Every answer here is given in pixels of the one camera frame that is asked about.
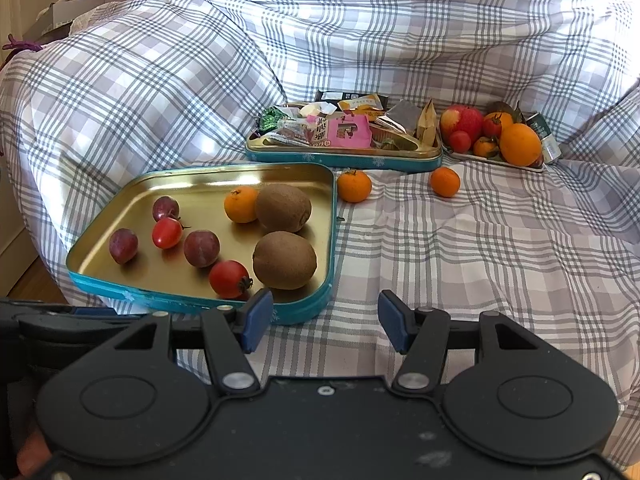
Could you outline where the white plate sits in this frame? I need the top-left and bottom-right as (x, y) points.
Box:
(442, 147), (547, 174)

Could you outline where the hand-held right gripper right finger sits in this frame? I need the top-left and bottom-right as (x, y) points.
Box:
(378, 290), (551, 395)

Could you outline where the purple passion fruit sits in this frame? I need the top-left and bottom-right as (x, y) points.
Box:
(183, 230), (221, 268)
(152, 196), (180, 222)
(109, 228), (139, 265)

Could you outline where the brown paper packet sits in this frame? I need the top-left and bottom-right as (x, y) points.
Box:
(416, 99), (440, 146)

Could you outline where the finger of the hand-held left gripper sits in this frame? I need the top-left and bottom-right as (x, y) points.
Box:
(15, 306), (151, 333)

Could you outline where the person's left hand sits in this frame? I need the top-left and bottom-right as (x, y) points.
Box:
(16, 432), (53, 480)

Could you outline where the grey plaid blanket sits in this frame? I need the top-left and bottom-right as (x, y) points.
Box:
(0, 0), (640, 480)

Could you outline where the green foil candy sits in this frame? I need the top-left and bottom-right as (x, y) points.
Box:
(257, 107), (296, 133)

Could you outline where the yellow snack packet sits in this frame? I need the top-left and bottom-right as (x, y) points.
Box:
(337, 94), (383, 111)

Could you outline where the large orange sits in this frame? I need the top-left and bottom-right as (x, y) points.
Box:
(499, 123), (543, 167)

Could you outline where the blue tin tray gold inside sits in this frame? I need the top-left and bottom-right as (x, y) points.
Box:
(66, 162), (336, 326)

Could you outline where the red yellow apple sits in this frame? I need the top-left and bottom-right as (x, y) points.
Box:
(440, 105), (484, 142)

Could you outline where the pink snack packet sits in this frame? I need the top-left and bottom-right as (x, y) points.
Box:
(306, 114), (371, 148)

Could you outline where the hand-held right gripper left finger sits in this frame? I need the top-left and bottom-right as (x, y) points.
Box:
(100, 290), (275, 395)

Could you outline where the brown kiwi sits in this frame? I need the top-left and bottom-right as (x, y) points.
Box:
(252, 231), (318, 291)
(255, 183), (313, 233)

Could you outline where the clear red snack packet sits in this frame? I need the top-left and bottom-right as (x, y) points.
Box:
(272, 120), (313, 146)

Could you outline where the blue tin with snacks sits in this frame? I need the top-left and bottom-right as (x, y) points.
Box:
(245, 102), (443, 172)

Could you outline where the grey foil packet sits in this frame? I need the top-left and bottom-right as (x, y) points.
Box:
(385, 100), (418, 133)

